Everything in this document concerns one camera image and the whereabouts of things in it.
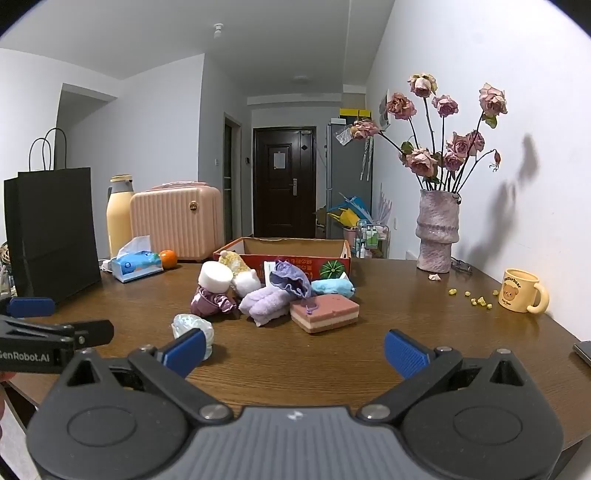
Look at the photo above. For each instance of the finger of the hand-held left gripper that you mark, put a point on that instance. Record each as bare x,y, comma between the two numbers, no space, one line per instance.
94,333
30,307

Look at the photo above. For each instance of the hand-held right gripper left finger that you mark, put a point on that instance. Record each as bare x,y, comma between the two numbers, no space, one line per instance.
184,353

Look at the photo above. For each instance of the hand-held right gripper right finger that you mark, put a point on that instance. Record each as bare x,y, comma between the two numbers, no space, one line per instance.
406,353

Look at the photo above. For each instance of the clear plastic item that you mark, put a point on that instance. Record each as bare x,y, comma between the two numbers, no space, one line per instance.
189,324

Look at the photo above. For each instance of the round white foam sponge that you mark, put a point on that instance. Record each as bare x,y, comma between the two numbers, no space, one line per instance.
214,277

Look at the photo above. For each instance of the pink layered sponge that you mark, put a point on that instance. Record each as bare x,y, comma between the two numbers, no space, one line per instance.
323,311

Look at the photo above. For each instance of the orange cardboard box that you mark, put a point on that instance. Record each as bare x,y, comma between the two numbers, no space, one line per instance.
304,264

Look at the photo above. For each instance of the purple satin scrunchie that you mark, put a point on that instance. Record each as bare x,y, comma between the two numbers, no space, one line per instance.
210,302

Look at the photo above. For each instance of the scattered yellow petal bits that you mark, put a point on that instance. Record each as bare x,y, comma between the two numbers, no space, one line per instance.
452,291

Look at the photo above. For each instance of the blue tissue pack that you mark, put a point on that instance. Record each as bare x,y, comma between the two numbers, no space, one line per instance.
136,266

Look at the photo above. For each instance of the black paper bag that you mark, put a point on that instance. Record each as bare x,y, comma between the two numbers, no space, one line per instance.
51,230

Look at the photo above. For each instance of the white plush toy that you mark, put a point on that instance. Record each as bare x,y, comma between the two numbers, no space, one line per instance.
247,281

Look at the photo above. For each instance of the orange fruit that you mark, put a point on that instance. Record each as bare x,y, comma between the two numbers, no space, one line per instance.
168,259

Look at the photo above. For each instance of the light blue plush toy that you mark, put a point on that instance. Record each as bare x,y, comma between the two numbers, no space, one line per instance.
332,287

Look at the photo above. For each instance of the dark eyeglasses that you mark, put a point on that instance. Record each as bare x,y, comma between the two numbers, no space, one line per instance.
461,266

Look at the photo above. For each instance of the yellow plush toy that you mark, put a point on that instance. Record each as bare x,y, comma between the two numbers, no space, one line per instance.
233,262

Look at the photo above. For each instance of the green striped ball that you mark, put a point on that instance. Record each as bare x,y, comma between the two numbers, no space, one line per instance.
333,270

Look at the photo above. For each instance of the metal storage cart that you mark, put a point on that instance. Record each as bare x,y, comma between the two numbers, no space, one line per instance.
371,240

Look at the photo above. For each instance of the yellow thermos bottle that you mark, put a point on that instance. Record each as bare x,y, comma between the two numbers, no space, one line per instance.
119,217

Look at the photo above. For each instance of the pink textured vase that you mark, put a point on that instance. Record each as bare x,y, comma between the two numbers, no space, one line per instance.
436,230

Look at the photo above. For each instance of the yellow bear mug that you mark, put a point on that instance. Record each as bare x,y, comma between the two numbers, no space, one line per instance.
517,290

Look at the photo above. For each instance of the pink ribbed suitcase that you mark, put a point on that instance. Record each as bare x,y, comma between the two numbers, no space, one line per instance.
175,221

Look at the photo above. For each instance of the yellow shopping bag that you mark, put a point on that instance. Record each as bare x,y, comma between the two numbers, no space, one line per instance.
344,219

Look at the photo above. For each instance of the blue shopping bags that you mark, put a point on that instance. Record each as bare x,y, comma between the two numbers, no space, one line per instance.
358,205

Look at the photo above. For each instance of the dark smartphone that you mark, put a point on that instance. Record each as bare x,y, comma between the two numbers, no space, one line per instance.
584,353

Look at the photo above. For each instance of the dark brown entrance door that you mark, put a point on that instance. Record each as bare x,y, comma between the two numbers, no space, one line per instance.
281,194

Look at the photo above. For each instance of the grey refrigerator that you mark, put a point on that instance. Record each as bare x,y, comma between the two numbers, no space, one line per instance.
346,175

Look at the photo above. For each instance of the dried pink rose bouquet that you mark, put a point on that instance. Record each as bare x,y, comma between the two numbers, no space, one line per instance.
422,159

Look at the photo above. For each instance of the hanging folded umbrellas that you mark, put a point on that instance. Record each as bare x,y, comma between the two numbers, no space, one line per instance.
367,157

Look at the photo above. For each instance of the yellow box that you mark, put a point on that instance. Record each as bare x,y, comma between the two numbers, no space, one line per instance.
353,113

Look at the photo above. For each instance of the round ceiling light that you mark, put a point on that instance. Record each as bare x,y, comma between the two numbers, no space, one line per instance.
301,79

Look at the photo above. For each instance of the white smoke detector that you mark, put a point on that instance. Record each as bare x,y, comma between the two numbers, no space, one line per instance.
218,30

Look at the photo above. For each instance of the interior door frame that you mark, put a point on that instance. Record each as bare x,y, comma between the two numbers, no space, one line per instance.
226,184

